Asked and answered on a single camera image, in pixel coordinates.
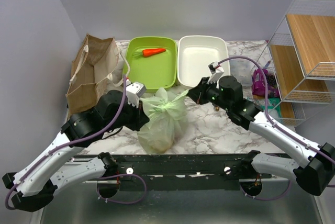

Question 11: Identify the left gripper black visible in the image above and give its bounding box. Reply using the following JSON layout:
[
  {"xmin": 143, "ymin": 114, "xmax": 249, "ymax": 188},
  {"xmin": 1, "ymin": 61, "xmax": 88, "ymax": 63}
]
[{"xmin": 105, "ymin": 97, "xmax": 150, "ymax": 132}]

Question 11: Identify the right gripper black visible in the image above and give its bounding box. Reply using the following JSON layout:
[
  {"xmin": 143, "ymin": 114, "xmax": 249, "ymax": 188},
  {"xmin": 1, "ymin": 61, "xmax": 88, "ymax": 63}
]
[{"xmin": 186, "ymin": 76, "xmax": 232, "ymax": 111}]

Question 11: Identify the green avocado print plastic bag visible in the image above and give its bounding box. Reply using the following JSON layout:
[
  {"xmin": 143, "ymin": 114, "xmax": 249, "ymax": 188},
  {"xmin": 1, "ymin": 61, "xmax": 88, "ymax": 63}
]
[{"xmin": 137, "ymin": 87, "xmax": 188, "ymax": 154}]

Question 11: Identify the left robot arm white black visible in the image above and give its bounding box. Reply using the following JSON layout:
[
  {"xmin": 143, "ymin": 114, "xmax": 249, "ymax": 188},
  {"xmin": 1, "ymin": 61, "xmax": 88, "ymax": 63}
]
[{"xmin": 2, "ymin": 85, "xmax": 149, "ymax": 212}]

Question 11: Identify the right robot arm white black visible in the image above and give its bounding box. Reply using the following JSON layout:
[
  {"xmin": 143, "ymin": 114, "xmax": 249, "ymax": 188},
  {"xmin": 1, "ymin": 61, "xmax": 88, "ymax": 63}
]
[{"xmin": 187, "ymin": 76, "xmax": 334, "ymax": 196}]

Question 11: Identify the brown jute tote bag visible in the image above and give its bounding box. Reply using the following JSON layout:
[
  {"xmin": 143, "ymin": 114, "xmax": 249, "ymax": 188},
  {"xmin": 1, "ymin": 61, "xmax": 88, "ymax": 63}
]
[{"xmin": 66, "ymin": 34, "xmax": 124, "ymax": 116}]

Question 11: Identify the white plastic tray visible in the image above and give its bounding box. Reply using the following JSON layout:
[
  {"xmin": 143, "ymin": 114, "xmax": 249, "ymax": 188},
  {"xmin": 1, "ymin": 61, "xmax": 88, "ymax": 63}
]
[{"xmin": 177, "ymin": 35, "xmax": 229, "ymax": 89}]

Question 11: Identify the green plastic tray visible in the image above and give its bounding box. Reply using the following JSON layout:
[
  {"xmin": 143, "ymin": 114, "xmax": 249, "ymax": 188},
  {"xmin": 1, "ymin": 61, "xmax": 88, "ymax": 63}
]
[{"xmin": 125, "ymin": 36, "xmax": 177, "ymax": 93}]

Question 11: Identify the purple snack packet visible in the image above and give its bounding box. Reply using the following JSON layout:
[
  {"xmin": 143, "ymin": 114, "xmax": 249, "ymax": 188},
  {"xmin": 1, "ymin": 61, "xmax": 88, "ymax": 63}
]
[{"xmin": 252, "ymin": 69, "xmax": 280, "ymax": 98}]

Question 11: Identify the orange toy carrot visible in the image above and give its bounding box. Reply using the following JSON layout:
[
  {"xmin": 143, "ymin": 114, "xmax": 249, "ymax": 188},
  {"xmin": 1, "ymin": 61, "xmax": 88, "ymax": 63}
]
[{"xmin": 133, "ymin": 48, "xmax": 166, "ymax": 58}]

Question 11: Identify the teal snack packet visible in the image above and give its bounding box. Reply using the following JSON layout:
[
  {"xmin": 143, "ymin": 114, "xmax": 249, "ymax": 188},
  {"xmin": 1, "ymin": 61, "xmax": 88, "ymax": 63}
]
[{"xmin": 247, "ymin": 97, "xmax": 282, "ymax": 118}]

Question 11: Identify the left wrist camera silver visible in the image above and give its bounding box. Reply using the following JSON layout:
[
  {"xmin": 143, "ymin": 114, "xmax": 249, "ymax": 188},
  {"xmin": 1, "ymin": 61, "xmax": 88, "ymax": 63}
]
[{"xmin": 126, "ymin": 78, "xmax": 147, "ymax": 108}]

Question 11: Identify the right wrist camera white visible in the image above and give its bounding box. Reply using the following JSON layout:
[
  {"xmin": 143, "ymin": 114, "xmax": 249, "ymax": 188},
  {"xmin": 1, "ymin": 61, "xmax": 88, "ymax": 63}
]
[{"xmin": 207, "ymin": 62, "xmax": 225, "ymax": 84}]

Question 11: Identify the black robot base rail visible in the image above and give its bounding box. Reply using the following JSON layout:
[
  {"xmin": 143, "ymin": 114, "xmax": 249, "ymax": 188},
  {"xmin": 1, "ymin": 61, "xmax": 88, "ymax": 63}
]
[{"xmin": 68, "ymin": 151, "xmax": 291, "ymax": 192}]

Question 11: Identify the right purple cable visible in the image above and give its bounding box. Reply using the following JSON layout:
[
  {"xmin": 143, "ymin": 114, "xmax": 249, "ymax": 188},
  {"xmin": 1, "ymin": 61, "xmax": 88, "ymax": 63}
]
[{"xmin": 209, "ymin": 55, "xmax": 335, "ymax": 201}]

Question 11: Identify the white wire shelf rack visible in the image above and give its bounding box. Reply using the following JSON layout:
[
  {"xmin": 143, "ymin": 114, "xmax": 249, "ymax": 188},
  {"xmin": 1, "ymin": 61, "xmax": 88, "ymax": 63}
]
[{"xmin": 257, "ymin": 0, "xmax": 334, "ymax": 127}]

